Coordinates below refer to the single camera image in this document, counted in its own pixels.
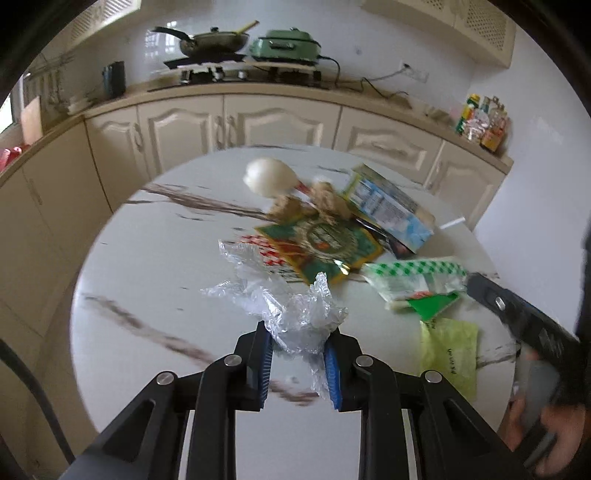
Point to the ginger piece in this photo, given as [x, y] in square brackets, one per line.
[286, 207]
[330, 198]

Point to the clear plastic wrap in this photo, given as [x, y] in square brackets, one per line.
[300, 318]

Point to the cream kitchen cabinets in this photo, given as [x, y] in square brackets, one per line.
[277, 120]

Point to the kitchen window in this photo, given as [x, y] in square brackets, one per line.
[15, 106]

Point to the white onion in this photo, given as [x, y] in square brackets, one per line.
[268, 175]

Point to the black knife block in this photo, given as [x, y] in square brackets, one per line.
[114, 78]

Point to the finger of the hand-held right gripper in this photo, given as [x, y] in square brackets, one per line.
[485, 288]

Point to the person's right hand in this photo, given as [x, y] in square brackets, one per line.
[568, 429]

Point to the dark packet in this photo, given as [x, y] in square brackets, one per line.
[392, 244]

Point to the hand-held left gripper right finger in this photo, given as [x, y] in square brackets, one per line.
[331, 374]

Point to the blue white carton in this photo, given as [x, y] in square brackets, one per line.
[388, 207]

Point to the frying pan with lid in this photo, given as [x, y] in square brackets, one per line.
[217, 44]

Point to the red plastic item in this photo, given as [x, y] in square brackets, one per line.
[10, 157]

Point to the cream lattice wall cabinet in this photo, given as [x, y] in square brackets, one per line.
[106, 16]
[485, 27]

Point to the green white checkered wrapper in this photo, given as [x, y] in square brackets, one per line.
[406, 277]

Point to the green snack packet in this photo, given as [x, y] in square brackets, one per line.
[323, 240]

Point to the wall socket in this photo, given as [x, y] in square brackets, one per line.
[415, 71]

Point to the gas stove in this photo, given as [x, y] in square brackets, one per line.
[207, 74]

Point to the green electric cooker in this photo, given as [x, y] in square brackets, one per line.
[286, 46]

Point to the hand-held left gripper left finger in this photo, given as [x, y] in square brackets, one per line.
[265, 364]

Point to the group of condiment bottles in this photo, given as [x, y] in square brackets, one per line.
[482, 124]

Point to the wooden cutting board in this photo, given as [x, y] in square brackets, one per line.
[31, 120]

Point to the red white checkered packet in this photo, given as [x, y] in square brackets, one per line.
[268, 251]

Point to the lime green packet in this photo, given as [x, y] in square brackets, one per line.
[450, 350]

